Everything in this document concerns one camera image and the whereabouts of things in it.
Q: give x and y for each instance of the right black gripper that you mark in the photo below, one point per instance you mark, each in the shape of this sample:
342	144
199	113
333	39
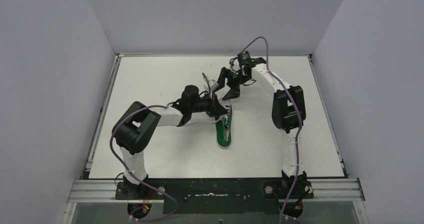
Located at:
232	77

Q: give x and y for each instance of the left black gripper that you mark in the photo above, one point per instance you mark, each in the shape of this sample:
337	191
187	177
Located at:
215	109

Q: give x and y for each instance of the white shoelace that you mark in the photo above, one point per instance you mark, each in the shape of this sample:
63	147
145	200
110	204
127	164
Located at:
213	120

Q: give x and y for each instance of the green canvas sneaker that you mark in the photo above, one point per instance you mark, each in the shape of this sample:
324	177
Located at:
223	126

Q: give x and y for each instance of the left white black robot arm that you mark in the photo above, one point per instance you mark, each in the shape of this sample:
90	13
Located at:
134	130

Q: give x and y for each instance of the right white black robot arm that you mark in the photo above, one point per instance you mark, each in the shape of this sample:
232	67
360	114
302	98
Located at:
288	111

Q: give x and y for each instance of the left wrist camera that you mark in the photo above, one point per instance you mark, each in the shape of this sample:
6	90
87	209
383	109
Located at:
211	85

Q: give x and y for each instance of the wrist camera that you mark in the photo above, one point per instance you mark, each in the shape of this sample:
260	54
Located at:
211	85
243	58

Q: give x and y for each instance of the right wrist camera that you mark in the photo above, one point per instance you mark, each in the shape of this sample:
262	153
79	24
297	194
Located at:
243	58

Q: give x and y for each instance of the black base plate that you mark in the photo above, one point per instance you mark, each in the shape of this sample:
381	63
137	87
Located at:
217	195

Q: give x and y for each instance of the aluminium front rail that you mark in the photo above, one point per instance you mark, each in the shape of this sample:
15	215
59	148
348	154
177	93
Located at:
103	191

